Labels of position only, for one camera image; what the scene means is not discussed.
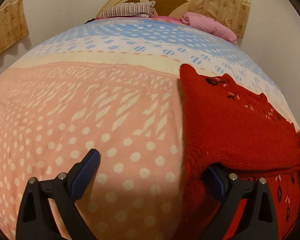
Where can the beige side curtain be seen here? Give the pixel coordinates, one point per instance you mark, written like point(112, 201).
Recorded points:
point(13, 26)

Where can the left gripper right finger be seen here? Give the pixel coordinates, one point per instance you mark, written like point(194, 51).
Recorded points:
point(248, 200)

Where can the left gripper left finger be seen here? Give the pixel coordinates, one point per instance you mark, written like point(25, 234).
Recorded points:
point(35, 218)

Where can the beige patterned curtain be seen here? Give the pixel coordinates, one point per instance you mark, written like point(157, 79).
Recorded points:
point(231, 13)

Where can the red knitted sweater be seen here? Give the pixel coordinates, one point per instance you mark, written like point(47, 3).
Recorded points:
point(227, 124)

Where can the pink pillow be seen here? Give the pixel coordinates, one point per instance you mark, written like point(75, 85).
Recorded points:
point(209, 25)

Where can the striped grey pillow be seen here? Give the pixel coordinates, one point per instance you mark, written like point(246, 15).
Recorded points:
point(141, 9)

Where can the pink blue dotted bedsheet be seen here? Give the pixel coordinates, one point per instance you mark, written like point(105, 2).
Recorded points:
point(111, 85)

